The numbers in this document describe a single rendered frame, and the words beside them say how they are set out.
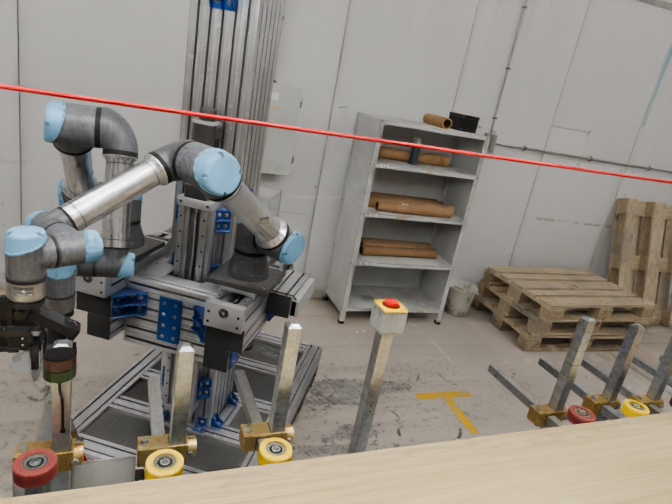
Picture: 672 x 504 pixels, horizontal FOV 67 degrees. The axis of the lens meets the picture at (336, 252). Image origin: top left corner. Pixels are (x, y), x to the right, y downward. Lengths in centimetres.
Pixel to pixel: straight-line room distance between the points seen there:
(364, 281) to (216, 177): 314
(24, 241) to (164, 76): 261
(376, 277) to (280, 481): 332
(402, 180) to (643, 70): 243
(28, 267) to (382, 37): 322
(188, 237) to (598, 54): 400
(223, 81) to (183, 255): 65
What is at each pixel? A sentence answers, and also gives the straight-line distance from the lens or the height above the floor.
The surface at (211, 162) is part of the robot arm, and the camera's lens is 135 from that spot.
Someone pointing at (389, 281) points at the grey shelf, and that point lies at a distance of 448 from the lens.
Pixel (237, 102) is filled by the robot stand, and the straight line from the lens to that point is 190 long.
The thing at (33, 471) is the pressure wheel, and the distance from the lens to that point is 126.
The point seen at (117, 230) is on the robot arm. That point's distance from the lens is 159.
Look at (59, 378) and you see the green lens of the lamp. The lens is 117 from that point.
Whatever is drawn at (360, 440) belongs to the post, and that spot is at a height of 80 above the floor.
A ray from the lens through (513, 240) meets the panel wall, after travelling 501.
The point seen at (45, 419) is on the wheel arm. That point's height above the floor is 86.
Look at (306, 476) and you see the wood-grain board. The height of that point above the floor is 90.
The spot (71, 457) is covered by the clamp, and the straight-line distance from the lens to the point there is 136.
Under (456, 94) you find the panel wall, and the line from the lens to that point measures 432.
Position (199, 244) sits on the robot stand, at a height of 108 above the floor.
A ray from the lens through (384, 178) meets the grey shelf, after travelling 414.
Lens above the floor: 174
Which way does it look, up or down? 18 degrees down
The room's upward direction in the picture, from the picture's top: 11 degrees clockwise
